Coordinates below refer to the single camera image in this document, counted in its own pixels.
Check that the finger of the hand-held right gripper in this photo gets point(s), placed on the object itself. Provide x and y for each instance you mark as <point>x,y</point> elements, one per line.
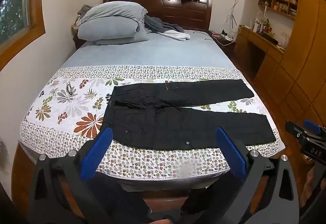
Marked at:
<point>314,127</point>
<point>296,133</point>

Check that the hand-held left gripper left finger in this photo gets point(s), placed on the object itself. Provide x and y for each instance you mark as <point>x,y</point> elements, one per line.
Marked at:
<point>98,148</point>

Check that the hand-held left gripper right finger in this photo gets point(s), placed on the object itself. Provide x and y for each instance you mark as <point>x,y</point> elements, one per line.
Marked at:
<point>231,150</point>

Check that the black pants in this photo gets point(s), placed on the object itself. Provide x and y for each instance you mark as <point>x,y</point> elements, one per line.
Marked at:
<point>165,122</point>

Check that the floral quilt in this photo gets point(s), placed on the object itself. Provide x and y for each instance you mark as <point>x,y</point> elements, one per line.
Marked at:
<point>71,111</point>

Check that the person's legs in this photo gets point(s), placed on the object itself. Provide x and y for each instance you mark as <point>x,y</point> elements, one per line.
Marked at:
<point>122,201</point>

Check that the eyeglasses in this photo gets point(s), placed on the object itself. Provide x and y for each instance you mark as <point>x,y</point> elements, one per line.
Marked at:
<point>69,88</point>

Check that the wooden wardrobe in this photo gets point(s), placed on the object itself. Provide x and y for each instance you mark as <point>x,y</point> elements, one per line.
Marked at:
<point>305,60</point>

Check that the wooden desk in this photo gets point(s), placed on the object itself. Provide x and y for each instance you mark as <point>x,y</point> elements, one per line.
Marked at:
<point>264,53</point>

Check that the wooden nightstand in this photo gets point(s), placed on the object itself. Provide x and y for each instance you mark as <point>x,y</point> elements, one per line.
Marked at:
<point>226,46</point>

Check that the light blue bed sheet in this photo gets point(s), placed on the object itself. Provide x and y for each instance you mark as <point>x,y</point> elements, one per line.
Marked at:
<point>152,54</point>

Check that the white bottles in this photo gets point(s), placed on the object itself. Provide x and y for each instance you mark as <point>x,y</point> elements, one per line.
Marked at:
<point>257,26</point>

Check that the white towel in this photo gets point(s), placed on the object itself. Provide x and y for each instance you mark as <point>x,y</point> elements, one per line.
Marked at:
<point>178,35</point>

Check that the grey clothing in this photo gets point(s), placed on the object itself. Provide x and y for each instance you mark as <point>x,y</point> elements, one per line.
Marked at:
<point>160,25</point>

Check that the light blue folded duvet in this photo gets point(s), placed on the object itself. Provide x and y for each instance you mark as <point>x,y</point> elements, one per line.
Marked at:
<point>114,11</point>

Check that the wooden headboard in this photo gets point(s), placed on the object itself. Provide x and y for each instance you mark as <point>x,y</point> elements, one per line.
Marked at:
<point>183,11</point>

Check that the large wooden framed window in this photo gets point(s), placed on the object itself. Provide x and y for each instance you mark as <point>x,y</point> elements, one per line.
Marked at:
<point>15,15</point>

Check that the wooden bed frame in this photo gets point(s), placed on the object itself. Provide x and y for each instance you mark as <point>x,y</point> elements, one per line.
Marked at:
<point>23,175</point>

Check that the wooden wall shelf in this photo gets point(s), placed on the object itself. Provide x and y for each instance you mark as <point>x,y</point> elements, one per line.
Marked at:
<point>279,0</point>

